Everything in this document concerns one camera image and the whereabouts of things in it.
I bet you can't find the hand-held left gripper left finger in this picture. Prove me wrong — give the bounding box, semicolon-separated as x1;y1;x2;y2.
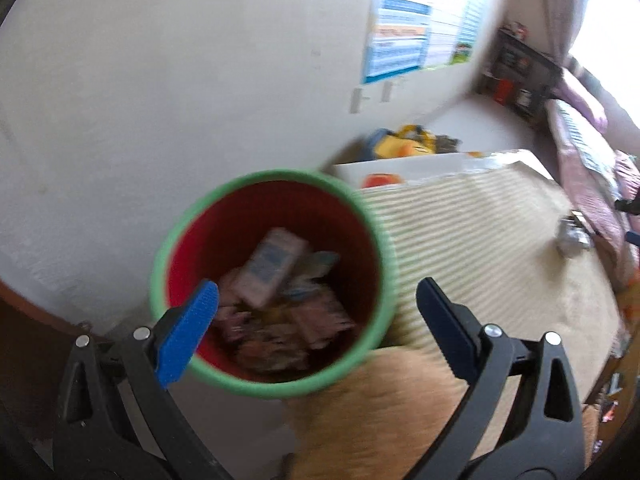
52;280;236;480

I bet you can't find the blue and silver wrapper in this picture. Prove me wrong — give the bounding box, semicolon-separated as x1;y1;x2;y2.
287;252;341;301

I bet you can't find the red bin with green rim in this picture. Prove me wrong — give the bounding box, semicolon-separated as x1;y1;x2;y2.
150;169;398;400

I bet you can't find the striped beige table cloth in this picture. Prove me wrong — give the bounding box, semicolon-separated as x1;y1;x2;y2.
357;162;626;361

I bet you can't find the pink grey wrapper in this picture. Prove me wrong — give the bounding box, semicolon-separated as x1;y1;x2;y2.
235;310;311;373

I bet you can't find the yellow toy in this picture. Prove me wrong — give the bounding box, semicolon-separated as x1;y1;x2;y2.
365;124;463;162

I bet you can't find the green-edged wall poster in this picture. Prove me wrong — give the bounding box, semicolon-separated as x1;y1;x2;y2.
452;0;488;66

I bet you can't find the pink pillow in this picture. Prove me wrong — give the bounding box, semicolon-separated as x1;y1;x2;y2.
555;67;608;131

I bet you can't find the brown plush cushion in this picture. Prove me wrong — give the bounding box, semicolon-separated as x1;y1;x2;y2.
287;345;601;480

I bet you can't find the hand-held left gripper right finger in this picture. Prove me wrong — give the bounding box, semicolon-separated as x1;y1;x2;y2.
416;276;588;480

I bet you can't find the bright window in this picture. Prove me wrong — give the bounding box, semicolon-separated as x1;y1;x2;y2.
570;0;640;126

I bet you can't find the white wall poster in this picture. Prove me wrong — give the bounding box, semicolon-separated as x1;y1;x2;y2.
425;0;473;68

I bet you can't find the white printed box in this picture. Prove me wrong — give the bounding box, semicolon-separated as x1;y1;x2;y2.
332;149;553;192

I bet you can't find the sheer curtain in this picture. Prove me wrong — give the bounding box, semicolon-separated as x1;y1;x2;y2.
542;0;593;61

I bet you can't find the dark bedside shelf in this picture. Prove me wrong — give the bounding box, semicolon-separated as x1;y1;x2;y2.
475;27;563;121

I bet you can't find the pink quilt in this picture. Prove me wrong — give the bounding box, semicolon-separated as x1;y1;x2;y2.
612;152;640;196

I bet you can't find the pink bedspread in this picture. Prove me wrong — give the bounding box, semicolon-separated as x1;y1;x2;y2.
547;105;631;286

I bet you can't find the blue wall poster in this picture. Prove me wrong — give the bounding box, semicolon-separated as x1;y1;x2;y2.
362;0;432;85

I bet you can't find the pink bag with dark print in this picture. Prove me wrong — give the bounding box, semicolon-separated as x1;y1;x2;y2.
287;292;358;351

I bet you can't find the blue and white milk carton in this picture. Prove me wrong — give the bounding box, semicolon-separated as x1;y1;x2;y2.
235;227;311;308

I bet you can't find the plaid bed sheet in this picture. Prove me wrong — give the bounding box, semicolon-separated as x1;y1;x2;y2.
557;102;618;186

